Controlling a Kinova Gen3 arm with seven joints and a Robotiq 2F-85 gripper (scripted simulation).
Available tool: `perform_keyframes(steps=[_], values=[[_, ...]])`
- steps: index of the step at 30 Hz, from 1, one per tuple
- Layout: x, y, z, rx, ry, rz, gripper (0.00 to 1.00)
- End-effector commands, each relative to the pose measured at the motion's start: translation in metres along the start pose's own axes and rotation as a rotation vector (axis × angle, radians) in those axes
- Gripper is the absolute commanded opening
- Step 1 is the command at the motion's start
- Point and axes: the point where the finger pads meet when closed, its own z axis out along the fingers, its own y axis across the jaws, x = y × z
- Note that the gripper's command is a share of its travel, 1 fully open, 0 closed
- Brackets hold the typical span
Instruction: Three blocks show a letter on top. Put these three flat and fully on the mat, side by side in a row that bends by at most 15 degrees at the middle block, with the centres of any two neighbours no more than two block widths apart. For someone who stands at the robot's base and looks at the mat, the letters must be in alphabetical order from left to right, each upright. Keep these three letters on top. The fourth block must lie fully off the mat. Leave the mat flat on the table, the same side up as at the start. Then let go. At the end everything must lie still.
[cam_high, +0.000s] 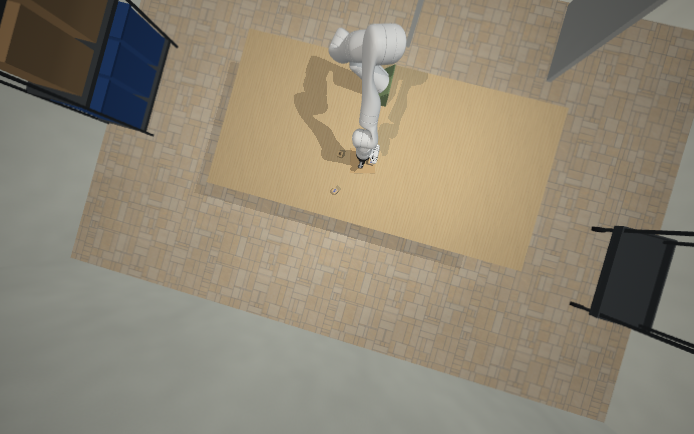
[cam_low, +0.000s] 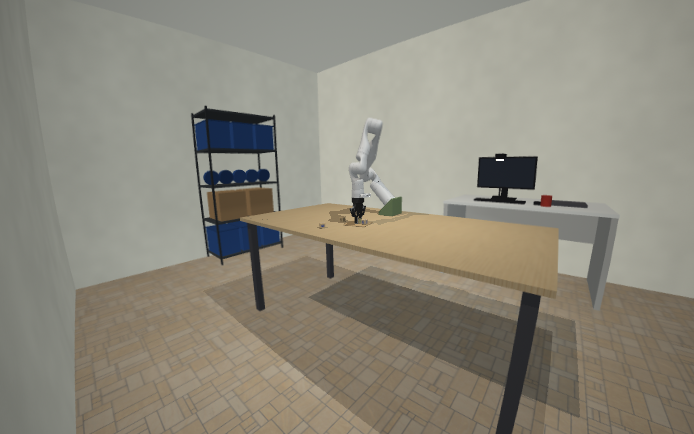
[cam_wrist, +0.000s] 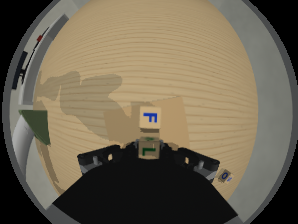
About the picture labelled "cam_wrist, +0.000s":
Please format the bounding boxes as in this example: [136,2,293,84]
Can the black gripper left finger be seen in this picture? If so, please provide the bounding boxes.
[77,139,139,175]

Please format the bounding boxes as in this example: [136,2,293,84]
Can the tan square mat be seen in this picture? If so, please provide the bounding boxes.
[103,96,190,151]

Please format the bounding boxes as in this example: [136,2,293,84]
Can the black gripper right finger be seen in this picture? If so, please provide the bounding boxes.
[159,140,220,184]

